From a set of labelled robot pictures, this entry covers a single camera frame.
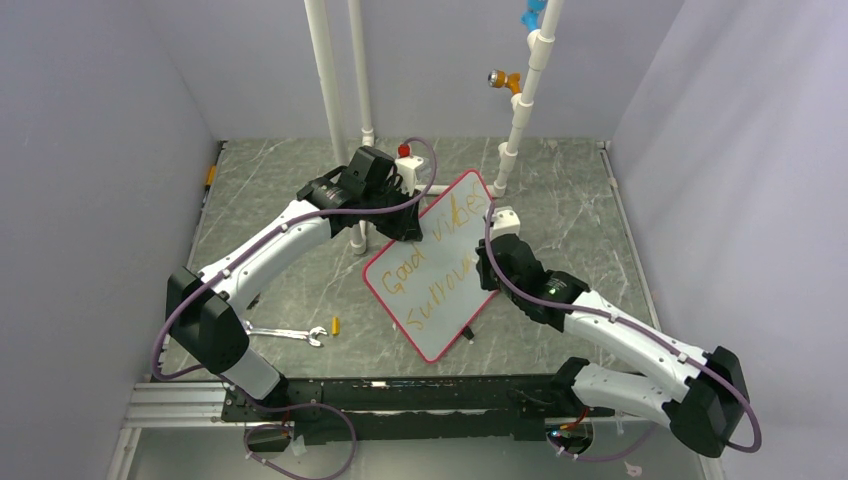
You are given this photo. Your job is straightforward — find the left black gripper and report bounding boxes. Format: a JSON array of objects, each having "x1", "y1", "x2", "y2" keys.
[{"x1": 363, "y1": 181, "x2": 422, "y2": 243}]

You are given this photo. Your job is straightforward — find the red-framed whiteboard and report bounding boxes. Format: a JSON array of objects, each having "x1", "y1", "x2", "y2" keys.
[{"x1": 363, "y1": 170, "x2": 495, "y2": 363}]

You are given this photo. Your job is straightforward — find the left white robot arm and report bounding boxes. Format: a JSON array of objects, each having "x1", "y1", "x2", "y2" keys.
[{"x1": 166, "y1": 146, "x2": 424, "y2": 420}]

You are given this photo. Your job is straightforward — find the silver open-end wrench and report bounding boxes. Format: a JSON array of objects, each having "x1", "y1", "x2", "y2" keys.
[{"x1": 242, "y1": 320, "x2": 329, "y2": 348}]

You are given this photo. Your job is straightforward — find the orange nozzle fitting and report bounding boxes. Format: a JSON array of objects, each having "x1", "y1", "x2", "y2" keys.
[{"x1": 487, "y1": 69, "x2": 522, "y2": 95}]

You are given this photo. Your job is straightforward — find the blue pipe fitting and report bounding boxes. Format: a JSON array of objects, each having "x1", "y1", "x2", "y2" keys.
[{"x1": 520, "y1": 0, "x2": 547, "y2": 32}]

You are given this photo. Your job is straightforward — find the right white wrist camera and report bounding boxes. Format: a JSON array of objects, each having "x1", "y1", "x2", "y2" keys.
[{"x1": 490, "y1": 206, "x2": 521, "y2": 240}]

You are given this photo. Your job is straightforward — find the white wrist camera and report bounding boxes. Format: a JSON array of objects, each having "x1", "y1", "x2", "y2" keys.
[
  {"x1": 395, "y1": 144, "x2": 431, "y2": 196},
  {"x1": 490, "y1": 206, "x2": 521, "y2": 240}
]

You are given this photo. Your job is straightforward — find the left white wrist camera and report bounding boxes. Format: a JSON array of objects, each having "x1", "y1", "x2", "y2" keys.
[{"x1": 395, "y1": 144, "x2": 431, "y2": 196}]

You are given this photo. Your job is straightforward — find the orange wall clip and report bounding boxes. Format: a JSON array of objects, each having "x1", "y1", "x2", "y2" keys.
[{"x1": 204, "y1": 165, "x2": 216, "y2": 189}]

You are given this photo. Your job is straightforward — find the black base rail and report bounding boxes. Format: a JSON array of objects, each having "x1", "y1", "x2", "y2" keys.
[{"x1": 221, "y1": 374, "x2": 612, "y2": 445}]

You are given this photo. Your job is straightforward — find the white PVC pipe frame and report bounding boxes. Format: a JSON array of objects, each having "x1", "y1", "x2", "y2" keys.
[{"x1": 303, "y1": 0, "x2": 564, "y2": 257}]

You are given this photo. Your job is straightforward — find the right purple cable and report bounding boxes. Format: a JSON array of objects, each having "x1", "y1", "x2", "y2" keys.
[{"x1": 483, "y1": 201, "x2": 763, "y2": 464}]

